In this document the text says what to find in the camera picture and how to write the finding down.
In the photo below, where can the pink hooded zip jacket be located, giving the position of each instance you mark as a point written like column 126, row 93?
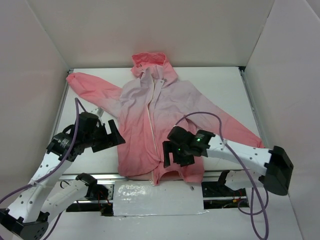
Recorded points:
column 147, row 108

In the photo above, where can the left aluminium table rail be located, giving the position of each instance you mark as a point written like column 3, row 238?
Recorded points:
column 57, row 126

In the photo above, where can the front aluminium table rail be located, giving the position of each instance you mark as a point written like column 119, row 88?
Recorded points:
column 105, row 177

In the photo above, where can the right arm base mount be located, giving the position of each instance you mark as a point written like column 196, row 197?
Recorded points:
column 218, row 196

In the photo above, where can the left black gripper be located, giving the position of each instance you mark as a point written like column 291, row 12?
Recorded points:
column 105, row 137

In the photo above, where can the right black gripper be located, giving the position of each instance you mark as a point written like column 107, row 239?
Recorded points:
column 173, row 153

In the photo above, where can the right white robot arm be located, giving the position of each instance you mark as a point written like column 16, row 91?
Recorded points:
column 266, row 168

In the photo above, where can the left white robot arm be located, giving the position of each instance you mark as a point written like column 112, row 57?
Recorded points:
column 29, row 216

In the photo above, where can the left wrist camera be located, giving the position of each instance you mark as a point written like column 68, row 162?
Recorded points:
column 98, row 112

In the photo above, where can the white foil tape patch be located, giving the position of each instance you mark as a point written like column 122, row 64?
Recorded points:
column 169, row 198

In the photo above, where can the aluminium table rail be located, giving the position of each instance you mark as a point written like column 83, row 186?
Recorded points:
column 252, row 104
column 105, row 177
column 57, row 126

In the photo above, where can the right aluminium table rail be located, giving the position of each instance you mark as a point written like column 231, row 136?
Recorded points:
column 252, row 104

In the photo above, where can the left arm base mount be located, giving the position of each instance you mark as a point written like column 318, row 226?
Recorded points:
column 98, row 195

